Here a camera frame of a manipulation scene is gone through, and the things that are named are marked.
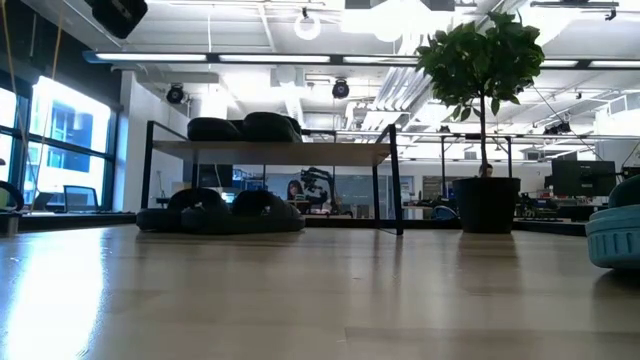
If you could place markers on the green potted plant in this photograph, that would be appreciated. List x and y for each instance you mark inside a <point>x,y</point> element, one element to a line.
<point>475,65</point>

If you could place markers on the open laptop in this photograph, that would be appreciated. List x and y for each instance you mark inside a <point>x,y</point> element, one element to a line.
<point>80,199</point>

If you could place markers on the black aluminium rig frame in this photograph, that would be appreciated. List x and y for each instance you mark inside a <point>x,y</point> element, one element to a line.
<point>350,223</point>

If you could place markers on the teal rubber slide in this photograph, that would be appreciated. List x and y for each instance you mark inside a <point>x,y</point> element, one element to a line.
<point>615,240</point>

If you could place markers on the person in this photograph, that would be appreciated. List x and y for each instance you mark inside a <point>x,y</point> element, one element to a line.
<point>487,171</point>
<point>295,190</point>

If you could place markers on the large glass window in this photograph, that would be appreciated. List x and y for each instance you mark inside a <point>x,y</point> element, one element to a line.
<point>65,125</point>

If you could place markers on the large black monitor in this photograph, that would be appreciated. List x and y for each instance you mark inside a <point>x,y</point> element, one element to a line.
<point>585,179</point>

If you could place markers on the black ceiling speaker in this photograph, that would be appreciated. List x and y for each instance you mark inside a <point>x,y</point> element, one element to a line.
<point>175,94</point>
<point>340,89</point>

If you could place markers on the long ceiling light strip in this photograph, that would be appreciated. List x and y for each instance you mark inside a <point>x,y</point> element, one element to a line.
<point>160,57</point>

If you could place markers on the blue chair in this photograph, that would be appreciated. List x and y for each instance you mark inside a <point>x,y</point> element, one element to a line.
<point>444,214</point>

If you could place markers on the black rubber slide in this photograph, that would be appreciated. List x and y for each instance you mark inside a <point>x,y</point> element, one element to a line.
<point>155,220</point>
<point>270,127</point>
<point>260,220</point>
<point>212,130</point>

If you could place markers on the wooden shelf with black frame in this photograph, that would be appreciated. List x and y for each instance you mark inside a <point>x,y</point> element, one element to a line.
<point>275,152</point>

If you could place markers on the small grey box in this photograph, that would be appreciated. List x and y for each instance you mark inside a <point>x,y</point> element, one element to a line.
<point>9,225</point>

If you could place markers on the small black monitor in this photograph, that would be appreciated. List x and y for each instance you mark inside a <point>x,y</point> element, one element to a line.
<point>215,175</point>

